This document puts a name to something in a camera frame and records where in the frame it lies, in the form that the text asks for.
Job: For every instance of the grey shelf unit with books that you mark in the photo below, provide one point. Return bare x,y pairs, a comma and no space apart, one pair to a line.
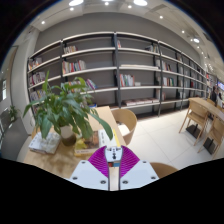
100,60

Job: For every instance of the ceiling lights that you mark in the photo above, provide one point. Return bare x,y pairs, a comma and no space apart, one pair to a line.
140,2

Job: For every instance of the green potted plant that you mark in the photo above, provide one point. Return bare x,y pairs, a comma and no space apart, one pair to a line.
63,106

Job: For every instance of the small potted plant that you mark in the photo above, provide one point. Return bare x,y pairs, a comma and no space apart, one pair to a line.
13,113

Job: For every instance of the white magazine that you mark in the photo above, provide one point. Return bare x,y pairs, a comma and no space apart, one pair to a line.
43,144

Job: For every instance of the long wooden table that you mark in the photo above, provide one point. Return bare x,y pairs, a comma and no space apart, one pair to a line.
206,105

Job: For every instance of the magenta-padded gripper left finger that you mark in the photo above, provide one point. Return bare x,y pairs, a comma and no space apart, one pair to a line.
88,175

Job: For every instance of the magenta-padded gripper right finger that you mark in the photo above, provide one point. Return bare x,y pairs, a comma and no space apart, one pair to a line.
138,173

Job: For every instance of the slatted wooden chair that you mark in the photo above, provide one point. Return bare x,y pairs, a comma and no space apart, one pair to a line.
215,133
196,113

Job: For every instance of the white and blue charger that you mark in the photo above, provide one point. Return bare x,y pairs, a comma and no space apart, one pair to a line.
113,155

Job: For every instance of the yellow picture-cover book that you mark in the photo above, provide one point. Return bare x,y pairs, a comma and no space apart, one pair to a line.
85,148

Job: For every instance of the white book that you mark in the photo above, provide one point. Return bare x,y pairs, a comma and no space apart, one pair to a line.
106,138

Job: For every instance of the person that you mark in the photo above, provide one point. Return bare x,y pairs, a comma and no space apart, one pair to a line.
214,93

